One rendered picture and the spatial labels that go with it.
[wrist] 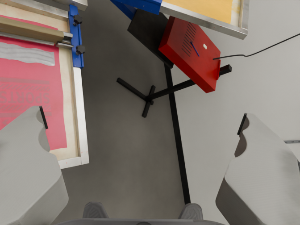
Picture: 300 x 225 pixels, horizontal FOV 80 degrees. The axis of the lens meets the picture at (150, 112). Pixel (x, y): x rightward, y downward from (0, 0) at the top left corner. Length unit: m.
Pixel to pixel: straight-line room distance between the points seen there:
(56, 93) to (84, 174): 1.19
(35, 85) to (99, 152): 1.25
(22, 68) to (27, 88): 0.09
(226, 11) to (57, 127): 1.13
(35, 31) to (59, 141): 0.49
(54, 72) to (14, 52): 0.17
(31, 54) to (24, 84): 0.15
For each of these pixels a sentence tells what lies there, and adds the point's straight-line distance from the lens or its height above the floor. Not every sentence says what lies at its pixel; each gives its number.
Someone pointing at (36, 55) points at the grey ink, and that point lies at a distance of 1.02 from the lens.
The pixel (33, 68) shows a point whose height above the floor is 0.96.
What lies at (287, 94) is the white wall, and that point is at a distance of 2.09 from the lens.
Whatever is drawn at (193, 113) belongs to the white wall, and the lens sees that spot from 2.53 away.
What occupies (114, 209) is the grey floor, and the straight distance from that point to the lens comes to 2.23.
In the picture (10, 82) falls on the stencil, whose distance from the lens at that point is 0.97.
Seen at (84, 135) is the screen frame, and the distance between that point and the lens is 0.95.
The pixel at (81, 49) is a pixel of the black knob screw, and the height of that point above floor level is 1.06.
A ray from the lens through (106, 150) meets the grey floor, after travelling 2.09.
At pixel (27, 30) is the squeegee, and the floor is 1.05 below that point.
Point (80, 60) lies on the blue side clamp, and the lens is 1.03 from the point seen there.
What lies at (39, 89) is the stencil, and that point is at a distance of 0.97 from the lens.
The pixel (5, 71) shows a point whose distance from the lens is 0.99.
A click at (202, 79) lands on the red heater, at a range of 1.53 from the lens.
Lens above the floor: 1.88
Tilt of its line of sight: 49 degrees down
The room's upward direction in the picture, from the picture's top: 75 degrees clockwise
